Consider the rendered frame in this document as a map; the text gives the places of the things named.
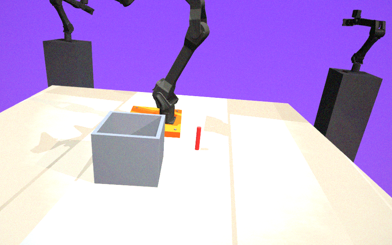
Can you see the red peg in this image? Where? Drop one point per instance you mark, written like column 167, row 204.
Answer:
column 198, row 134

